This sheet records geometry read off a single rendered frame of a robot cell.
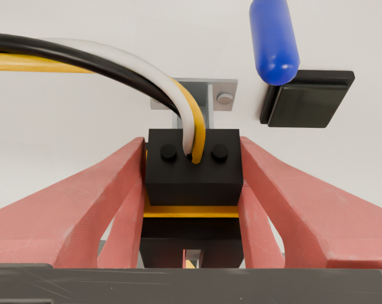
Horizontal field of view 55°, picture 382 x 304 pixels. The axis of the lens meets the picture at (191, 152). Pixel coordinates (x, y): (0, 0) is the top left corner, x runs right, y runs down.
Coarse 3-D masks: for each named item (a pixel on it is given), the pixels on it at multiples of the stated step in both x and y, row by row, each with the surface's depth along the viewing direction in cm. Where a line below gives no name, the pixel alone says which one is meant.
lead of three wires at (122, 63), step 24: (0, 48) 6; (24, 48) 6; (48, 48) 6; (72, 48) 7; (96, 48) 7; (72, 72) 7; (96, 72) 7; (120, 72) 7; (144, 72) 8; (168, 96) 8; (192, 120) 9; (192, 144) 11
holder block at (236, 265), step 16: (144, 224) 13; (160, 224) 13; (176, 224) 13; (192, 224) 13; (208, 224) 13; (224, 224) 13; (144, 240) 13; (160, 240) 13; (176, 240) 13; (192, 240) 13; (208, 240) 13; (224, 240) 13; (240, 240) 13; (144, 256) 14; (160, 256) 14; (176, 256) 14; (208, 256) 14; (224, 256) 14; (240, 256) 14
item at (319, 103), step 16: (304, 80) 18; (320, 80) 18; (336, 80) 18; (352, 80) 18; (272, 96) 19; (288, 96) 18; (304, 96) 18; (320, 96) 18; (336, 96) 18; (272, 112) 20; (288, 112) 20; (304, 112) 20; (320, 112) 20
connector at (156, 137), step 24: (168, 144) 12; (216, 144) 12; (168, 168) 11; (192, 168) 11; (216, 168) 11; (240, 168) 11; (168, 192) 12; (192, 192) 12; (216, 192) 12; (240, 192) 12
